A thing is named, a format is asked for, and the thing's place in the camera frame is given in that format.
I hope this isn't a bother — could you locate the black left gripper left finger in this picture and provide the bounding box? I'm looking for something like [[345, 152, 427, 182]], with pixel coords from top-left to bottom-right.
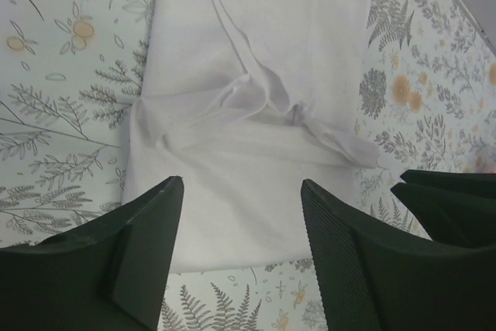
[[1, 177, 184, 330]]

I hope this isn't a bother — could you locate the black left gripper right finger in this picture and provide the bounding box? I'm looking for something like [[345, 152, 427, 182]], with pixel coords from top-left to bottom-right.
[[301, 179, 495, 330]]

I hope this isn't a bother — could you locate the floral patterned table mat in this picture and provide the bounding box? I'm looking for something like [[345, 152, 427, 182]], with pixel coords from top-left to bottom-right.
[[1, 0, 495, 330]]

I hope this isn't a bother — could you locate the white t shirt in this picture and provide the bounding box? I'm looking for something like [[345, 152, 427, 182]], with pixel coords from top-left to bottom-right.
[[123, 0, 378, 273]]

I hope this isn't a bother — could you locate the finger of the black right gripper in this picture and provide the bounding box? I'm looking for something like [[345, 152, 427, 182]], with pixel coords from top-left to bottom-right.
[[391, 170, 495, 248]]

